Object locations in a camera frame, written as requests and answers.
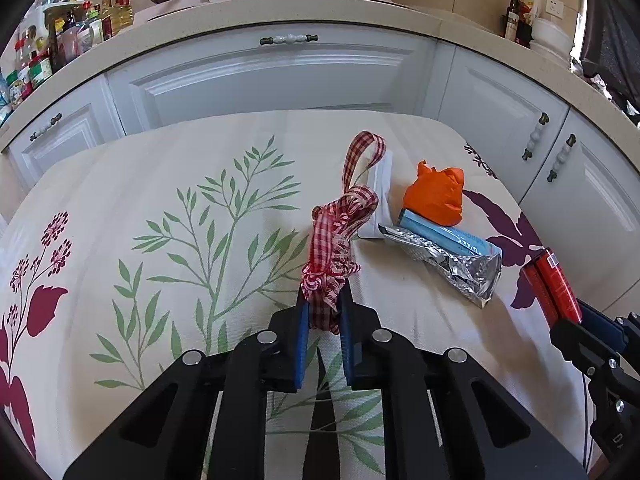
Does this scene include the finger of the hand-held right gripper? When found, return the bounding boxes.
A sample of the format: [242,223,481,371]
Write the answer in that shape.
[550,318,622,377]
[579,300,640,357]

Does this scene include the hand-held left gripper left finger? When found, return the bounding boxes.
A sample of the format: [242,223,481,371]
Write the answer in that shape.
[62,285,311,480]

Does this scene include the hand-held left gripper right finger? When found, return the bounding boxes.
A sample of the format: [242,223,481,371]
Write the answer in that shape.
[337,280,591,480]

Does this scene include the red packet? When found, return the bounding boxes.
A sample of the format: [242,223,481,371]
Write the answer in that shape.
[519,247,584,327]

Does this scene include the red checked ribbon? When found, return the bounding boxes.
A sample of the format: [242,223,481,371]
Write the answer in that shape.
[301,131,387,333]

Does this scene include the blue silver foil wrapper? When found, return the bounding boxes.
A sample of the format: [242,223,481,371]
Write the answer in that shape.
[378,209,503,309]

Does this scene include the small white packet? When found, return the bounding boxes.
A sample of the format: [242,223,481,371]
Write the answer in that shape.
[359,151,396,241]

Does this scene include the small orange plastic bag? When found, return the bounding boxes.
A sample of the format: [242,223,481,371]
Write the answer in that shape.
[402,160,466,228]

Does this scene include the countertop clutter pile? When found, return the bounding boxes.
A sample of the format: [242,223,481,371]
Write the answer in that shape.
[567,57,640,126]

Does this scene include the white kitchen cabinet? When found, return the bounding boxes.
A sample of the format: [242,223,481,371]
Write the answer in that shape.
[0,25,640,321]

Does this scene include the stacked white containers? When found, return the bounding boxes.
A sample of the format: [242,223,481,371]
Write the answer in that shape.
[529,17,573,68]

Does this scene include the dark curtain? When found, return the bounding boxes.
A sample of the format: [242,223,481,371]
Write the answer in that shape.
[582,0,640,116]

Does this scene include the dark glass bottle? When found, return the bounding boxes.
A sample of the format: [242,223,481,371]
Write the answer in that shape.
[504,0,521,43]

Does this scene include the beige kitchen countertop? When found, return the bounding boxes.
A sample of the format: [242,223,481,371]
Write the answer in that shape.
[0,0,640,171]

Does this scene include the yellow cooking oil bottle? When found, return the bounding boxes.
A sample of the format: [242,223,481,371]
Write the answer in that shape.
[102,0,134,36]

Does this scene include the cluster of condiment bottles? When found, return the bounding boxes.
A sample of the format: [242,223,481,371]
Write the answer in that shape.
[0,0,108,126]

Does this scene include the thin black cable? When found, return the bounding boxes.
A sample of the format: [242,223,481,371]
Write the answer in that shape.
[580,375,596,468]

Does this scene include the cabinet handle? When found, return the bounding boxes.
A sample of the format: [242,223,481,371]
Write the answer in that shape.
[258,34,319,46]
[29,112,63,142]
[521,112,550,161]
[546,133,577,183]

